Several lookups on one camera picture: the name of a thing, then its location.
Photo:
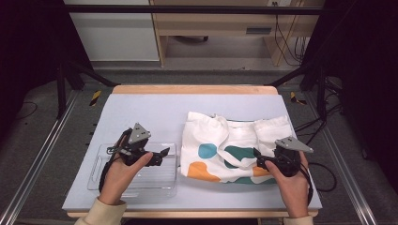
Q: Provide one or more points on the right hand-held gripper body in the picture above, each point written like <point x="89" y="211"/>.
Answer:
<point x="289" y="159"/>

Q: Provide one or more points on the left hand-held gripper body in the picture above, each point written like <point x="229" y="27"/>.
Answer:
<point x="137" y="134"/>

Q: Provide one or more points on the clear plastic tray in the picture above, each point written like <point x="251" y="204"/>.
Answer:
<point x="162" y="178"/>

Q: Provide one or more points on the white tote bag coloured blobs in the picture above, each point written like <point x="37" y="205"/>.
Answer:
<point x="237" y="134"/>

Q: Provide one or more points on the person's right hand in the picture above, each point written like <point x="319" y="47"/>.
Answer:
<point x="294" y="190"/>

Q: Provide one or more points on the person's left hand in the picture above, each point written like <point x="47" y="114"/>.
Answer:
<point x="117" y="179"/>

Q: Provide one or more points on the pale blue table mat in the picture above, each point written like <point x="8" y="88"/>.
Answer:
<point x="156" y="109"/>

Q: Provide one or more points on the yellow black tape marker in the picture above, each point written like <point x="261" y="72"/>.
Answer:
<point x="95" y="97"/>
<point x="295" y="98"/>

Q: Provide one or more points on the wooden table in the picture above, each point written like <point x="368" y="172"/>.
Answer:
<point x="194" y="89"/>

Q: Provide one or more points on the black metal stand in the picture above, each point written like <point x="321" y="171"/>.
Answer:
<point x="321" y="93"/>
<point x="62" y="90"/>

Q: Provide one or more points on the white cabinet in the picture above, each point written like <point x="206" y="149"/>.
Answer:
<point x="115" y="37"/>

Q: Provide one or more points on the wooden desk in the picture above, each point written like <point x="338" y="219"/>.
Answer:
<point x="219" y="22"/>

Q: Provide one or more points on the aluminium floor rail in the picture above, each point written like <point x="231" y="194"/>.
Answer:
<point x="344" y="165"/>
<point x="40" y="150"/>

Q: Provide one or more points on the black horizontal frame bar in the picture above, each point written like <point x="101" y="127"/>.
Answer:
<point x="187" y="9"/>

